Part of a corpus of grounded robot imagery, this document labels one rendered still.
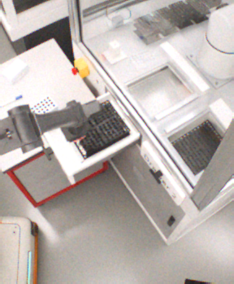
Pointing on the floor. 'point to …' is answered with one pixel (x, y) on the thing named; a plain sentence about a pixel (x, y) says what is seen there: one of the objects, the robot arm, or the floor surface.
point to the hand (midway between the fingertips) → (77, 139)
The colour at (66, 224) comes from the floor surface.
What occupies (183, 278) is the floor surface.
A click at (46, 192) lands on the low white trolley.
